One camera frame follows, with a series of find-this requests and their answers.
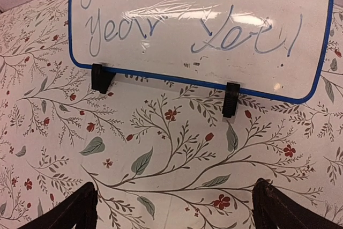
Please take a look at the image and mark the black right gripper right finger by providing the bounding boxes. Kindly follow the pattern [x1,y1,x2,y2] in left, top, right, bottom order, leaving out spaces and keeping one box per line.
[252,178,342,228]

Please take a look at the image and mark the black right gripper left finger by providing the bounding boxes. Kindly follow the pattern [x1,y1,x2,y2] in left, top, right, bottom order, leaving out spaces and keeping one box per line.
[21,182,98,229]

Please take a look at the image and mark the blue-framed whiteboard with writing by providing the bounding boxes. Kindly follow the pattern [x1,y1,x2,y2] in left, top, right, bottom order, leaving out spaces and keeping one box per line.
[68,0,333,104]

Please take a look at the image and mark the black whiteboard stand foot right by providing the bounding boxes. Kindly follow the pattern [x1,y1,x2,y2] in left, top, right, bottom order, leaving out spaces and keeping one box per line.
[222,83,240,118]

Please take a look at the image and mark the black whiteboard stand foot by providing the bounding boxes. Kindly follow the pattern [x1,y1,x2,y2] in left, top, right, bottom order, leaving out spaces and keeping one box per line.
[91,64,116,94]
[222,83,240,118]

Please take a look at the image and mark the black whiteboard stand foot left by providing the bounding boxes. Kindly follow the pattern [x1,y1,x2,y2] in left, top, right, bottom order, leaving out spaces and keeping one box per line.
[91,64,116,94]

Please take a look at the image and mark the floral patterned table mat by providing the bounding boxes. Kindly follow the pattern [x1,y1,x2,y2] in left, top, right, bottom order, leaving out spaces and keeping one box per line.
[1,0,342,228]

